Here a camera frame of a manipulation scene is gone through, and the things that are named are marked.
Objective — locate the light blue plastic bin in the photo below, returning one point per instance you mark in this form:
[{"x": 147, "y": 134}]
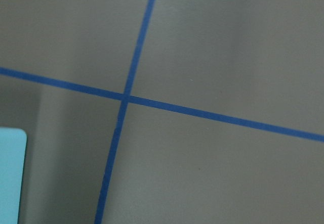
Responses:
[{"x": 13, "y": 146}]

